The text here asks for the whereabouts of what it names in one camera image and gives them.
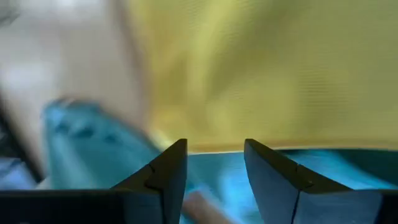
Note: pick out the teal microfiber towel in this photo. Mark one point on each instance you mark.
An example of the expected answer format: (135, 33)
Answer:
(93, 155)

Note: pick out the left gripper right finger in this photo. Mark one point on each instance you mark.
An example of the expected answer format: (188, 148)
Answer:
(280, 193)

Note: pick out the yellow microfiber towel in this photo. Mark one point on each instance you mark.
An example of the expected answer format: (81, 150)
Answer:
(264, 77)

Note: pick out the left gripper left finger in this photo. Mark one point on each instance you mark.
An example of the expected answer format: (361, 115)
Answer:
(168, 186)

